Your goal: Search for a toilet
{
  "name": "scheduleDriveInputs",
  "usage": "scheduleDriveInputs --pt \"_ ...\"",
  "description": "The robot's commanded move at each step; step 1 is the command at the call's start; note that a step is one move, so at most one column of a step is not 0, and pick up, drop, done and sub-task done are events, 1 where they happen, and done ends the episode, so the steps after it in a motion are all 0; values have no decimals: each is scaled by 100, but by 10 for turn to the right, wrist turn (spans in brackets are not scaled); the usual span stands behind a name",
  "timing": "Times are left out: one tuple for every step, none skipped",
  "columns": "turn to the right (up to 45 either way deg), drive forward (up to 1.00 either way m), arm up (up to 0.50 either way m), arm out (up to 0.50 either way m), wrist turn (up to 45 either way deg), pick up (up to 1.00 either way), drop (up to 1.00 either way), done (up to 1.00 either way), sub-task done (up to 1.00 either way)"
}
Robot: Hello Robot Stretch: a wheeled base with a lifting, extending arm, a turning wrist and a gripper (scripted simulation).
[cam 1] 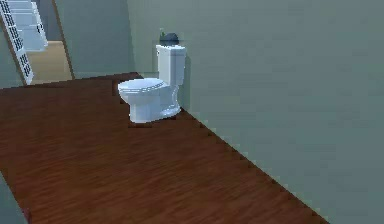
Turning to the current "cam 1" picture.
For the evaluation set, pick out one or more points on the white toilet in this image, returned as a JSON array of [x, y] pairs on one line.
[[150, 93]]

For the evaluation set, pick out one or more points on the dark round object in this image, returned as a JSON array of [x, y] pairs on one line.
[[169, 38]]

